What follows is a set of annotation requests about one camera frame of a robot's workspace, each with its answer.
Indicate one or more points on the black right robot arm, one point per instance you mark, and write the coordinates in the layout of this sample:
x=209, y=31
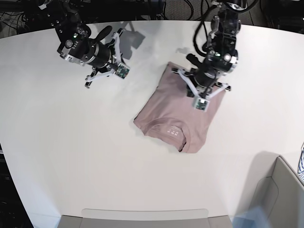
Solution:
x=74, y=35

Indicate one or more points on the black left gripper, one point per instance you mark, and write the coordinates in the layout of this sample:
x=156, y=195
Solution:
x=201, y=81

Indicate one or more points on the striped cloth at edge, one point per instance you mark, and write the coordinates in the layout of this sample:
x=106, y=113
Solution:
x=300, y=169

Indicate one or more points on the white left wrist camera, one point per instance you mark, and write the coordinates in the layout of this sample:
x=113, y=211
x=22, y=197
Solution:
x=201, y=103

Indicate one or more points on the grey cardboard box right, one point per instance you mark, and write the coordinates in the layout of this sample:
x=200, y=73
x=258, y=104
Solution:
x=281, y=196

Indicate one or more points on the grey tray bottom edge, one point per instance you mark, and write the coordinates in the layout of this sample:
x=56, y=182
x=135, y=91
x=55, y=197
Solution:
x=97, y=218

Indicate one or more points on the blue translucent plastic bag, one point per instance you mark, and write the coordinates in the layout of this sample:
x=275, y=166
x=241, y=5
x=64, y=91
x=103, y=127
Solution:
x=253, y=218

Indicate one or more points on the mauve pink T-shirt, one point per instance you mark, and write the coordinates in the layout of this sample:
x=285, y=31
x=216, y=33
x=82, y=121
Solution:
x=169, y=115

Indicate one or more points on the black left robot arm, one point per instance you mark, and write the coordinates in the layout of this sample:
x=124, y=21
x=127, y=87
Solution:
x=219, y=51

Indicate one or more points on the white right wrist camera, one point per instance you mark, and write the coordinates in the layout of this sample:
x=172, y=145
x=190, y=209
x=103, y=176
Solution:
x=122, y=71

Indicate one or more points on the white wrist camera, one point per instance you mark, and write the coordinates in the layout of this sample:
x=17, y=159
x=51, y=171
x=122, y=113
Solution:
x=201, y=103
x=122, y=71

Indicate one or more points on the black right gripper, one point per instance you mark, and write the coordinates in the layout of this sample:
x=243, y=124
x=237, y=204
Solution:
x=103, y=57

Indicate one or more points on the black cable loop background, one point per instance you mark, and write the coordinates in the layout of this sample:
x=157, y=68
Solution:
x=185, y=9

